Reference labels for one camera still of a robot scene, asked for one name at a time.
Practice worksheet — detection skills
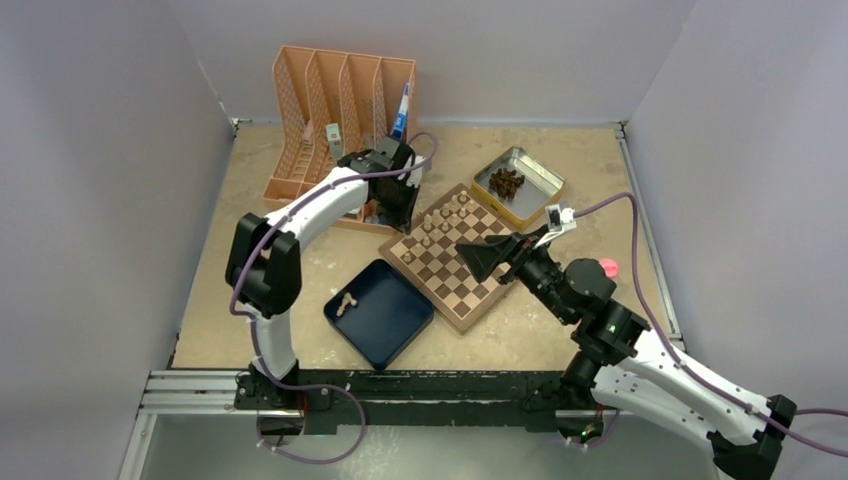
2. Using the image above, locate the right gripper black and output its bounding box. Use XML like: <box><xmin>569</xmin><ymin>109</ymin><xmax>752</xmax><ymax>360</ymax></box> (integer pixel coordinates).
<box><xmin>455</xmin><ymin>224</ymin><xmax>575</xmax><ymax>324</ymax></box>

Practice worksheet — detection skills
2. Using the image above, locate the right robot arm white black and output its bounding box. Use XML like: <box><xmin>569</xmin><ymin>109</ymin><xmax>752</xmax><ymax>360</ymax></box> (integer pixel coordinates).
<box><xmin>456</xmin><ymin>234</ymin><xmax>797</xmax><ymax>479</ymax></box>

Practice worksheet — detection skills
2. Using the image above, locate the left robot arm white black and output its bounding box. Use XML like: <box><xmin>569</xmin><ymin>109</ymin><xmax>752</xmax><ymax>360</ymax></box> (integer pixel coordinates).
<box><xmin>225</xmin><ymin>136</ymin><xmax>433</xmax><ymax>409</ymax></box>

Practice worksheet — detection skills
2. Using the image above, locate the wooden chess board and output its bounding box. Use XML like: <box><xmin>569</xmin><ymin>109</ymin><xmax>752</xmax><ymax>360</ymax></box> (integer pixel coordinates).
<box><xmin>378</xmin><ymin>183</ymin><xmax>516</xmax><ymax>335</ymax></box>

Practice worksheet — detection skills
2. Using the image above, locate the pile of dark chess pieces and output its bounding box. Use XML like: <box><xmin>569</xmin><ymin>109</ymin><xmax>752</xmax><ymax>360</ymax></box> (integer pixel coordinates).
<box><xmin>488</xmin><ymin>168</ymin><xmax>526</xmax><ymax>201</ymax></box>

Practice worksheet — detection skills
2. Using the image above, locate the pile of light chess pieces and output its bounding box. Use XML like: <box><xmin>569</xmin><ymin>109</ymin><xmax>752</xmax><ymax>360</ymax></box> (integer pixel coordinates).
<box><xmin>336</xmin><ymin>292</ymin><xmax>358</xmax><ymax>317</ymax></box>

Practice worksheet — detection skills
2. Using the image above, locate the yellow metal tin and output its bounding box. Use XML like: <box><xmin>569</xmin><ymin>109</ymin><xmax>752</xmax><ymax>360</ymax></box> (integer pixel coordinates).
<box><xmin>472</xmin><ymin>146</ymin><xmax>565</xmax><ymax>230</ymax></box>

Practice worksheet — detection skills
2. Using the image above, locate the blue folder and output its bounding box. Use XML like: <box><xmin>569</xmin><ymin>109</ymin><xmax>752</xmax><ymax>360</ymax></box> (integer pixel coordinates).
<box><xmin>390</xmin><ymin>82</ymin><xmax>411</xmax><ymax>140</ymax></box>

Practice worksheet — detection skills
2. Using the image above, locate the dark blue tray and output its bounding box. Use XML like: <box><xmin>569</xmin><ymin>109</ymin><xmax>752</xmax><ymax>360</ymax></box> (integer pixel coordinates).
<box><xmin>323</xmin><ymin>259</ymin><xmax>435</xmax><ymax>371</ymax></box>

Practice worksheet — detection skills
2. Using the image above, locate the green white small box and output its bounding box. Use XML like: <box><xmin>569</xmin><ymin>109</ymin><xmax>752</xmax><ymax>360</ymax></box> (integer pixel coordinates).
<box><xmin>325</xmin><ymin>123</ymin><xmax>344</xmax><ymax>161</ymax></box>

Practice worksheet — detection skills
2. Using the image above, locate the pink capped small bottle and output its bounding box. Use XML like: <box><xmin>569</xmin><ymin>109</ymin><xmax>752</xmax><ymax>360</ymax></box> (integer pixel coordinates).
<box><xmin>599</xmin><ymin>258</ymin><xmax>620</xmax><ymax>278</ymax></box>

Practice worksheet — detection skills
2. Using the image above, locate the pink plastic desk organizer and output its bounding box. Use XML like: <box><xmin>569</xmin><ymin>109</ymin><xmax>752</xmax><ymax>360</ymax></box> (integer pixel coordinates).
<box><xmin>263</xmin><ymin>46</ymin><xmax>418</xmax><ymax>210</ymax></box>

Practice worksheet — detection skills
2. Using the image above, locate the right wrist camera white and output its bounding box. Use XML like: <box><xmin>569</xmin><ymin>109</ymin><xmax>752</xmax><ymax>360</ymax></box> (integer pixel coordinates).
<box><xmin>534</xmin><ymin>204</ymin><xmax>577</xmax><ymax>249</ymax></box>

